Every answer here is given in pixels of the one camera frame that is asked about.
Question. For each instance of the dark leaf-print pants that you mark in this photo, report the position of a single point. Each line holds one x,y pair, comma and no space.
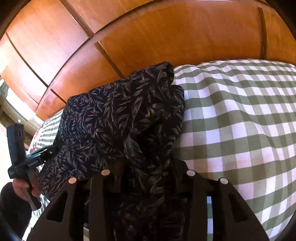
129,127

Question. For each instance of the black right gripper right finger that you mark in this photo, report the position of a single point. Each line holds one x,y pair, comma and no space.
213,204

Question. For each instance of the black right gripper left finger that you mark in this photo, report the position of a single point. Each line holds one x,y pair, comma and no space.
63,217

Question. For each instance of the green white checkered bedsheet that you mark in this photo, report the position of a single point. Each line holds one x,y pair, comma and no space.
239,123

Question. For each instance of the person's left hand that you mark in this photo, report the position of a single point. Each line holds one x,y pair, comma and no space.
19,186

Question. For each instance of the orange wooden wardrobe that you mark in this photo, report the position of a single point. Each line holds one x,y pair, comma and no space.
52,50

